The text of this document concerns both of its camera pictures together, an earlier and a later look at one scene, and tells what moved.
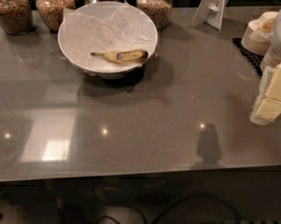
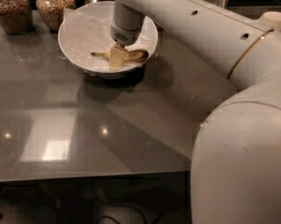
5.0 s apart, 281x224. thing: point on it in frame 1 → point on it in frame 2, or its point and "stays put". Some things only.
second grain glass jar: [50, 3] stays put
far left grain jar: [11, 8] stays put
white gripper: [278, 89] → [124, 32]
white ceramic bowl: [110, 27] stays put
